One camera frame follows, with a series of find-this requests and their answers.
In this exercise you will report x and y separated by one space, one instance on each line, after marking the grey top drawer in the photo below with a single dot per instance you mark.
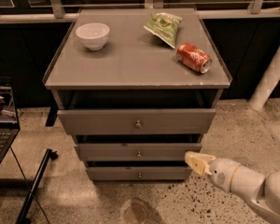
136 121

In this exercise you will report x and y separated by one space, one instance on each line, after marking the grey bottom drawer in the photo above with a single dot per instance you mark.
139 173

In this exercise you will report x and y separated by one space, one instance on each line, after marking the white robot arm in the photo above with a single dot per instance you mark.
260 192

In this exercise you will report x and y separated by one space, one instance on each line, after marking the grey drawer cabinet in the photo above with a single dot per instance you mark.
134 70

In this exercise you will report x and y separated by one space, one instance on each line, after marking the grey drawer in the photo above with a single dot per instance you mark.
135 151
139 173
136 121

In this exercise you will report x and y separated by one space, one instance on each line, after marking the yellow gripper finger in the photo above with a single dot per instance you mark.
198 162

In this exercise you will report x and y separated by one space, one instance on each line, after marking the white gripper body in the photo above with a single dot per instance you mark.
222 173

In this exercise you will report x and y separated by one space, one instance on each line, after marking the white ceramic bowl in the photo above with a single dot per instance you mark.
93 36

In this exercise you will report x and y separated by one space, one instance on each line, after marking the grey middle drawer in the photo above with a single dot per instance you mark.
135 151

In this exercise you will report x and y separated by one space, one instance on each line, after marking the black stand leg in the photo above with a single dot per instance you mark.
32 189

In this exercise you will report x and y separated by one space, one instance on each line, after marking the black laptop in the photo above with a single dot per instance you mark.
9 121

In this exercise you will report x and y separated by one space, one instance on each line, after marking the green chip bag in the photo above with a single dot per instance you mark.
165 26

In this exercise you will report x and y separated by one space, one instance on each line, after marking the red soda can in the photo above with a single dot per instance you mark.
193 58

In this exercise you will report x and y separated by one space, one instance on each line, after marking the white diagonal pillar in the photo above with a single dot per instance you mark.
268 82

